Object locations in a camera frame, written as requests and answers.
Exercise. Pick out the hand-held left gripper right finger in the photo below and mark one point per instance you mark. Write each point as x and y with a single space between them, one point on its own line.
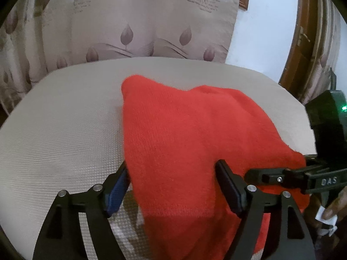
230 189

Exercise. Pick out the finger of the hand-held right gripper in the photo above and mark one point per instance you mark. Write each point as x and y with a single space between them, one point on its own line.
271 178

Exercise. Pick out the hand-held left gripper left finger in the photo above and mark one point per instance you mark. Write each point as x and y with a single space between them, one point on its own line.
116 195

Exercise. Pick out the red knit sweater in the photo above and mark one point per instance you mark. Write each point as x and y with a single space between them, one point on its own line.
184 140

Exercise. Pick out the person's right hand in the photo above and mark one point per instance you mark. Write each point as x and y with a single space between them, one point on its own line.
336 205

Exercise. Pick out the white paper tag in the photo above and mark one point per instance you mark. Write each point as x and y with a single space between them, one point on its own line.
324 216

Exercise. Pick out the wooden door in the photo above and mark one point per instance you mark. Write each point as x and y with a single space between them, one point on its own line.
291 59

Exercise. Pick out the beige waffle table cloth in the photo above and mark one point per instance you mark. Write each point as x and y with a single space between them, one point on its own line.
67 119

